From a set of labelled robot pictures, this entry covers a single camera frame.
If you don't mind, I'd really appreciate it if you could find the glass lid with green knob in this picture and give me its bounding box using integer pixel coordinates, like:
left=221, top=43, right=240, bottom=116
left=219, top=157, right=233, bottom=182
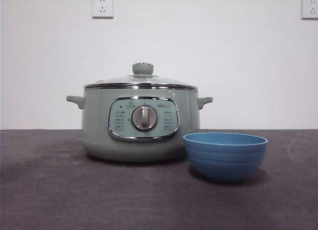
left=83, top=62, right=199, bottom=89

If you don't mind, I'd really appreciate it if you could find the pale green electric steamer pot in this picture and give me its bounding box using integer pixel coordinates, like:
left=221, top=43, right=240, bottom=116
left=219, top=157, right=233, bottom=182
left=66, top=84, right=214, bottom=163

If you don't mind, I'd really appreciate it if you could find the blue ribbed bowl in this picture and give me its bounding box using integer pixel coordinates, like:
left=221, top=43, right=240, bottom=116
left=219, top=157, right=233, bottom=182
left=182, top=132, right=269, bottom=184

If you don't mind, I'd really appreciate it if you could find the white wall socket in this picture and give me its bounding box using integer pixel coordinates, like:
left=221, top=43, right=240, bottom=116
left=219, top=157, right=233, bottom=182
left=92, top=0, right=114, bottom=19
left=301, top=0, right=318, bottom=19

